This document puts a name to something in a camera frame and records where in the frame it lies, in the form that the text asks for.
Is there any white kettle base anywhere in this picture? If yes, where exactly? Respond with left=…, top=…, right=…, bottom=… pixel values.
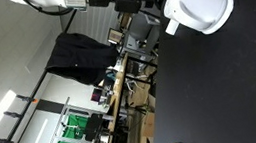
left=197, top=0, right=239, bottom=37

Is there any grey equipment box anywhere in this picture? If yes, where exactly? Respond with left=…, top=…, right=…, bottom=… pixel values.
left=115, top=8, right=166, bottom=60

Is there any black jacket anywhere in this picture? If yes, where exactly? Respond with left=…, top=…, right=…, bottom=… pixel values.
left=40, top=25, right=124, bottom=93

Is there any wooden desk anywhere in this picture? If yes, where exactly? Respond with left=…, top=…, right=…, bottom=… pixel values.
left=87, top=51, right=143, bottom=143

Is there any black metal pole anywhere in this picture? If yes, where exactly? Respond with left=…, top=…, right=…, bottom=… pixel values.
left=0, top=8, right=98, bottom=143

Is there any cardboard box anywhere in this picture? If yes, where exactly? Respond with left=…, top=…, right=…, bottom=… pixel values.
left=138, top=110, right=159, bottom=140

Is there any black office chair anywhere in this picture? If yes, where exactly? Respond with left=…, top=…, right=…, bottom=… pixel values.
left=81, top=111, right=107, bottom=143

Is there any green cloth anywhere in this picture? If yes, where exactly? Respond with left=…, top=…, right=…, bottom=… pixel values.
left=50, top=111, right=94, bottom=143

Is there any black pole clamp orange tip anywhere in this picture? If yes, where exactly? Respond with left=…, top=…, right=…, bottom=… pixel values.
left=15, top=90, right=39, bottom=106

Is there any brown picture frame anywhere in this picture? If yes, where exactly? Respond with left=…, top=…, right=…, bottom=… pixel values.
left=105, top=26, right=126, bottom=47

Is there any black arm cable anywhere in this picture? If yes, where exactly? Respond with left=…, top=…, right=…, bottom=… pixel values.
left=19, top=0, right=75, bottom=22

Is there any silver metal rack frame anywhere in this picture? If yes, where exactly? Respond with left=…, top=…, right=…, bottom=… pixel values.
left=38, top=90, right=120, bottom=143

